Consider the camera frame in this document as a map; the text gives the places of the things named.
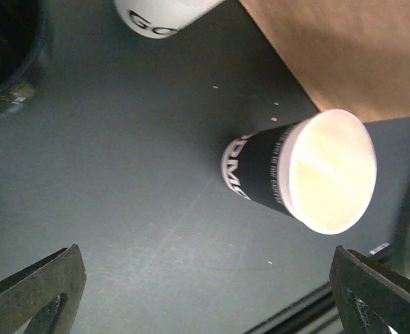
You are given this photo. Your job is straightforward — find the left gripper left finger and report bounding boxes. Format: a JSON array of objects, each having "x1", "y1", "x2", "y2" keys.
[{"x1": 0, "y1": 244, "x2": 86, "y2": 333}]

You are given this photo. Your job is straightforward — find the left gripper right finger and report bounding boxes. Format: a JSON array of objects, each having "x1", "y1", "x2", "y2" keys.
[{"x1": 329, "y1": 246, "x2": 410, "y2": 333}]

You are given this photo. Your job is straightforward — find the black white paper cup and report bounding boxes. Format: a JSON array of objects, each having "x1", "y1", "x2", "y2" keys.
[{"x1": 221, "y1": 109, "x2": 377, "y2": 235}]

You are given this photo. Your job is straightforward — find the brown kraft paper bag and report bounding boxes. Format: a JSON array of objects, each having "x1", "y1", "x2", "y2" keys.
[{"x1": 243, "y1": 1, "x2": 410, "y2": 122}]

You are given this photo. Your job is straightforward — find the white paper cup stack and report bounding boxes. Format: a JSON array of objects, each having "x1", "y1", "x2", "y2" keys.
[{"x1": 113, "y1": 0, "x2": 223, "y2": 39}]

